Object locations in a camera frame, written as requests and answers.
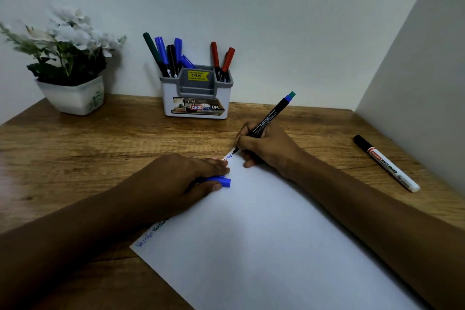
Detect person's left hand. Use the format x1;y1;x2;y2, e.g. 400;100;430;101
121;154;231;227

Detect person's right hand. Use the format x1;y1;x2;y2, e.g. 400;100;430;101
234;121;308;180

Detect blue pen cap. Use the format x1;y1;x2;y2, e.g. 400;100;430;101
198;175;232;188

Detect black pen with blue end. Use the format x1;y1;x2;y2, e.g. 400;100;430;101
232;91;296;155

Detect white paper sheet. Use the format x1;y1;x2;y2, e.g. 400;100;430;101
130;148;424;310

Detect person's right forearm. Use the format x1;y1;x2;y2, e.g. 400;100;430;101
290;152;465;310

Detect person's left forearm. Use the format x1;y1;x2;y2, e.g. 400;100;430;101
0;180;153;310

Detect white and grey pen holder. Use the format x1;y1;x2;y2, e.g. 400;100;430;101
160;65;234;120

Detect red pen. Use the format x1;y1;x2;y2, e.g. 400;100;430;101
219;47;236;83
211;42;222;80

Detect green pen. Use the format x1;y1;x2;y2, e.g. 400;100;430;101
143;32;170;78

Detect white marker with black cap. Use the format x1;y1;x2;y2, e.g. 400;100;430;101
353;135;421;193

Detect white flowers in white pot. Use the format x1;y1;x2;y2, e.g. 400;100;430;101
0;6;127;116

